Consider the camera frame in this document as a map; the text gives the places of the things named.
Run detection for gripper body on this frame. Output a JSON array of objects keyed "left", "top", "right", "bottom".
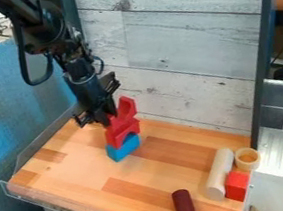
[{"left": 61, "top": 60, "right": 127, "bottom": 127}]

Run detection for red cube block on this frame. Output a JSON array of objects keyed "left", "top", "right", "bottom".
[{"left": 221, "top": 167, "right": 256, "bottom": 205}]

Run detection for red arch block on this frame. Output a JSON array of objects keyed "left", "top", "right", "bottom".
[
  {"left": 102, "top": 117, "right": 147, "bottom": 151},
  {"left": 102, "top": 93, "right": 142, "bottom": 131}
]

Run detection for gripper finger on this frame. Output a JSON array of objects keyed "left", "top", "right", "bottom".
[
  {"left": 91, "top": 102, "right": 122, "bottom": 130},
  {"left": 71, "top": 110, "right": 96, "bottom": 128}
]

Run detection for cream cylinder block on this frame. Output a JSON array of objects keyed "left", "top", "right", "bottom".
[{"left": 198, "top": 145, "right": 243, "bottom": 203}]

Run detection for blue block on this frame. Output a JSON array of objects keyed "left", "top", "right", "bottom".
[{"left": 103, "top": 132, "right": 145, "bottom": 164}]

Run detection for dark red cylinder block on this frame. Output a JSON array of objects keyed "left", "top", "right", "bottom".
[{"left": 169, "top": 186, "right": 200, "bottom": 211}]

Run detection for cream ring block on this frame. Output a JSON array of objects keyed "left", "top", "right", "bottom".
[{"left": 231, "top": 145, "right": 264, "bottom": 175}]

